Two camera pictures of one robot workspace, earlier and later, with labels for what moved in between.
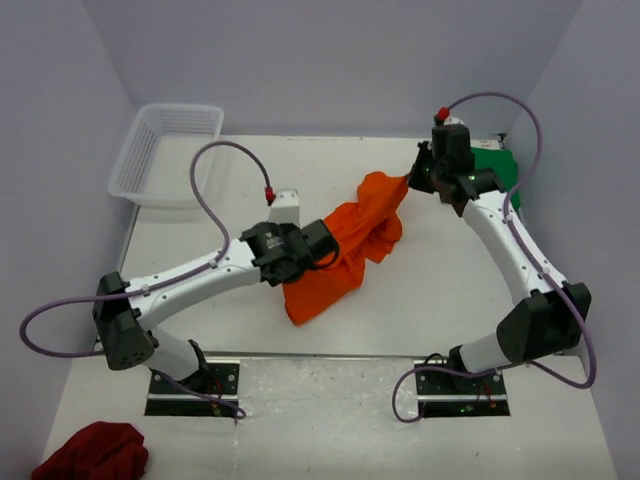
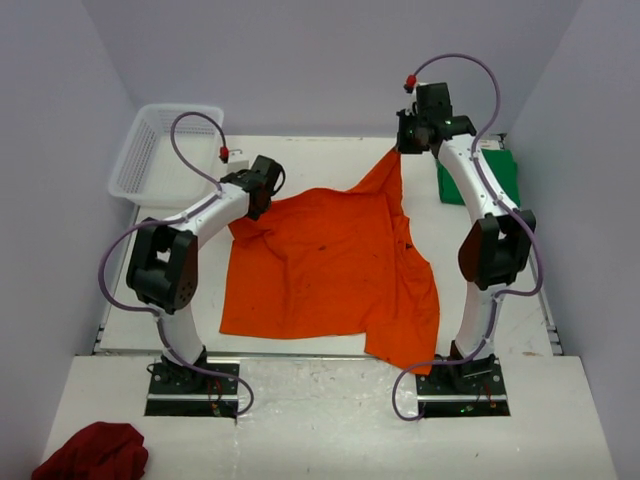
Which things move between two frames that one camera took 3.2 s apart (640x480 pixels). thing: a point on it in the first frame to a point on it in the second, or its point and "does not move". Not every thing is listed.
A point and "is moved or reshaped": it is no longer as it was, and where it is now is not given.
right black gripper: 415,178 to 405,146
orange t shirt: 366,229 is moved or reshaped
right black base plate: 449,395 does not move
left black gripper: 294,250 to 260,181
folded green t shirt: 501,161 does not move
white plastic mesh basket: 155,163 does not move
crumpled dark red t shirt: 101,451 does not move
